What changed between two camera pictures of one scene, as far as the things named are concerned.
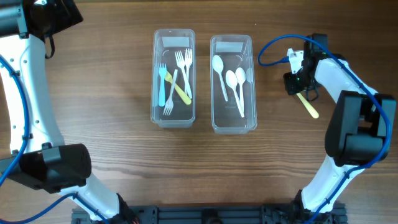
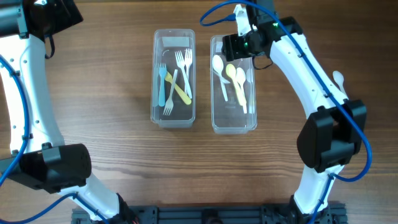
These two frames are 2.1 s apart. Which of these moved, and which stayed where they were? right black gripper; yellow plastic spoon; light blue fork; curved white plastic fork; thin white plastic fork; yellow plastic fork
Moved: right black gripper; yellow plastic spoon
Stayed: yellow plastic fork; light blue fork; curved white plastic fork; thin white plastic fork
